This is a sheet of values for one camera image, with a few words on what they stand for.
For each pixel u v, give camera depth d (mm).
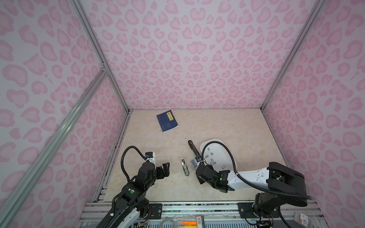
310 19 734
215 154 929
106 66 911
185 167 877
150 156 694
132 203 532
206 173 632
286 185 434
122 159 560
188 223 693
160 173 705
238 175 549
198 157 746
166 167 731
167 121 1110
